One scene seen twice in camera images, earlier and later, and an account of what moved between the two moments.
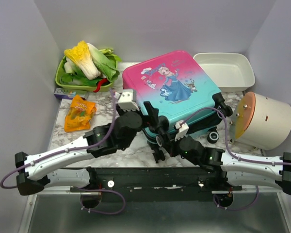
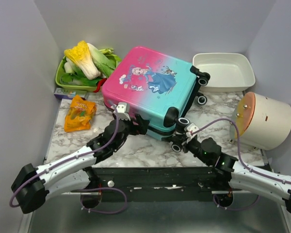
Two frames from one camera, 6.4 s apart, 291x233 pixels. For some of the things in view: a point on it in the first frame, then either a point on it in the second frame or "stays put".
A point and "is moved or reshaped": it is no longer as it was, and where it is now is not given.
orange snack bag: [79, 115] stays put
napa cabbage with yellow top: [81, 54] stays put
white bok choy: [68, 66] stays put
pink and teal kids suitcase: [172, 86] is moved or reshaped
